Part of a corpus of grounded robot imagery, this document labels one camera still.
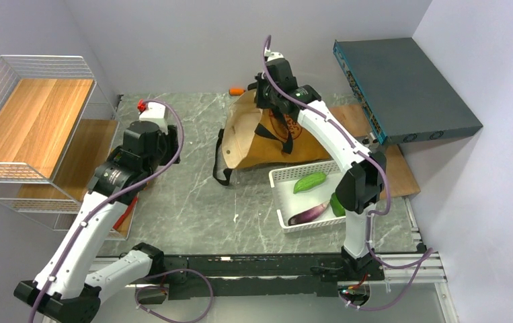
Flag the orange handled screwdriver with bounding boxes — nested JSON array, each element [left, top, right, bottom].
[[229, 87, 247, 96]]

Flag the metal bracket stand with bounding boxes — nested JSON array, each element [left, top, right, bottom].
[[358, 136, 387, 151]]

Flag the purple eggplant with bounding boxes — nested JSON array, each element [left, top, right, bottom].
[[287, 201, 329, 226]]

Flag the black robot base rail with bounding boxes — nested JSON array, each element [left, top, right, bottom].
[[53, 254, 446, 308]]

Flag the tan grocery bag black straps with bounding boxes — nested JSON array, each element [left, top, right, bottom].
[[212, 89, 333, 187]]

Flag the red snack packet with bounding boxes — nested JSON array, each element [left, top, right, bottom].
[[112, 196, 138, 232]]

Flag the green bell pepper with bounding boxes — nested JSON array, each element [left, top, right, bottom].
[[329, 192, 346, 217]]

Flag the white plastic basket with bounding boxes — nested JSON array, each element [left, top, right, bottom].
[[268, 161, 345, 234]]

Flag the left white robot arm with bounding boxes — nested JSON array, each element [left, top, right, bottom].
[[13, 100, 184, 322]]

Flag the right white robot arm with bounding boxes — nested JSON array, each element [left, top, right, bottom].
[[255, 49, 387, 279]]

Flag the dark network switch box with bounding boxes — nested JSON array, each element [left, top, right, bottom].
[[333, 38, 483, 145]]

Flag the green bitter gourd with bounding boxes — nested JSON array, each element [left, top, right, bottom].
[[292, 172, 327, 194]]

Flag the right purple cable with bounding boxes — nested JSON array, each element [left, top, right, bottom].
[[262, 34, 435, 312]]

